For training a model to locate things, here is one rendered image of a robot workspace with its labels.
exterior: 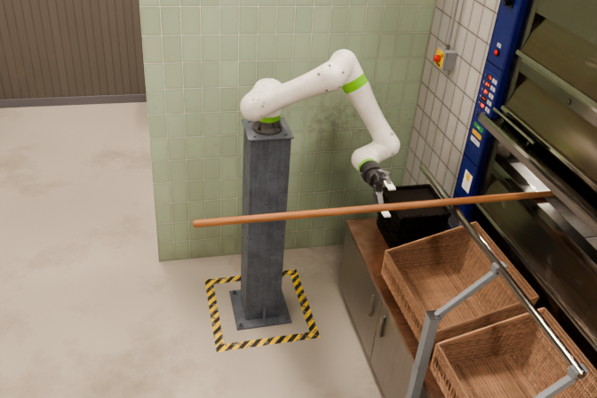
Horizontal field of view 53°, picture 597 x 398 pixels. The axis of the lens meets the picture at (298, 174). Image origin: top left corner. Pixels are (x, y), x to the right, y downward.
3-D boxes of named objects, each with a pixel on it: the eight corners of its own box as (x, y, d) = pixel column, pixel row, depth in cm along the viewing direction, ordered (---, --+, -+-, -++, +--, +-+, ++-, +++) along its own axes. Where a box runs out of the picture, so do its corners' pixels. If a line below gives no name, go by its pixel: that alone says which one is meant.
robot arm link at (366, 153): (354, 167, 283) (345, 150, 277) (377, 154, 282) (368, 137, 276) (362, 183, 271) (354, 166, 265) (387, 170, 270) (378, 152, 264)
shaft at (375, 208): (193, 229, 225) (193, 223, 224) (192, 225, 228) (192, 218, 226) (587, 195, 262) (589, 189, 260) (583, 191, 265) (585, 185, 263)
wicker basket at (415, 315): (465, 261, 312) (477, 218, 298) (525, 343, 266) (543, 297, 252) (378, 273, 300) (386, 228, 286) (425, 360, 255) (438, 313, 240)
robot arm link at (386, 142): (343, 91, 271) (346, 95, 260) (365, 79, 270) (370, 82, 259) (379, 158, 281) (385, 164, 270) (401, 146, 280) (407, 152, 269)
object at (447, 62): (445, 63, 325) (449, 45, 320) (453, 70, 317) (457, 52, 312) (433, 63, 324) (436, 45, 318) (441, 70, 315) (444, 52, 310)
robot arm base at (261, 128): (245, 112, 306) (246, 101, 303) (274, 110, 309) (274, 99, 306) (254, 136, 284) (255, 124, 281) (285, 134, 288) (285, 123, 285)
